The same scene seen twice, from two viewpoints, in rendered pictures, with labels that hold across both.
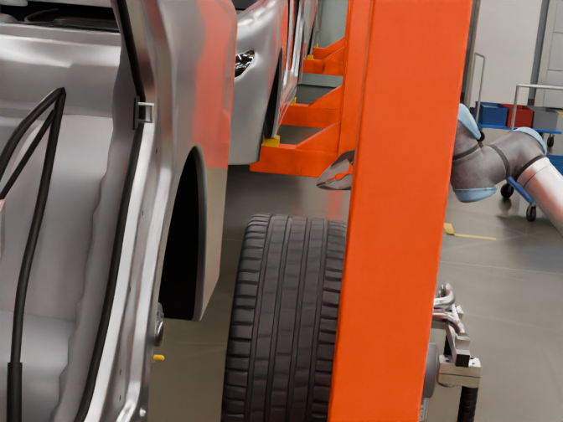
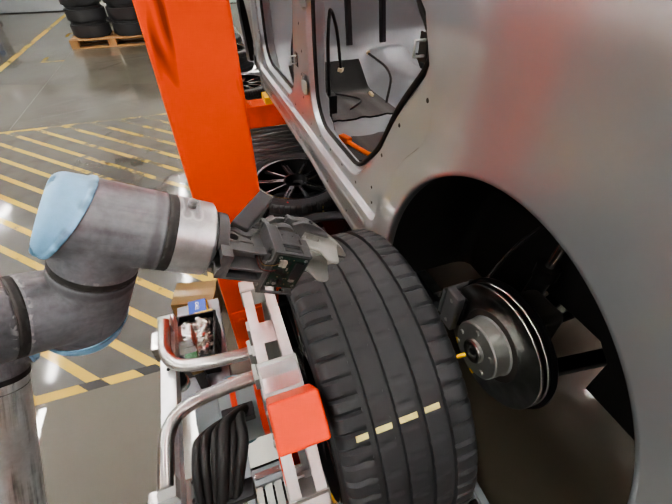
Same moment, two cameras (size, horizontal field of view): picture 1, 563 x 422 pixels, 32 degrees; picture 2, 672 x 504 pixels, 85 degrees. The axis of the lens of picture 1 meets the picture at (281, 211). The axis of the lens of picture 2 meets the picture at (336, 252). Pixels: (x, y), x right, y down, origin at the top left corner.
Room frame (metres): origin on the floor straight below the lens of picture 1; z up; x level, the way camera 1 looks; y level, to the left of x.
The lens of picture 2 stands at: (2.59, -0.25, 1.65)
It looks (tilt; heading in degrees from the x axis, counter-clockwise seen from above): 41 degrees down; 157
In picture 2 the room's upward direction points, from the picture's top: straight up
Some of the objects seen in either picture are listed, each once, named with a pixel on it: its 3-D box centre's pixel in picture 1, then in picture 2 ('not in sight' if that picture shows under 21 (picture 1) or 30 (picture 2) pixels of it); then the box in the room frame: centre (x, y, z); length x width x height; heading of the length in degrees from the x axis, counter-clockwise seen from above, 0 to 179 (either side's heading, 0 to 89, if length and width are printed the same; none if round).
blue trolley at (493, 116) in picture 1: (514, 100); not in sight; (11.36, -2.57, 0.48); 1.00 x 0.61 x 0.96; 91
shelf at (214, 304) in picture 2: not in sight; (202, 344); (1.63, -0.41, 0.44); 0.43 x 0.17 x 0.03; 177
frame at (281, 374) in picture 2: not in sight; (280, 394); (2.16, -0.21, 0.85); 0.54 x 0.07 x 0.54; 177
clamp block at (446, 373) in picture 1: (458, 370); (174, 342); (1.98, -0.41, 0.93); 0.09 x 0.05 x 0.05; 87
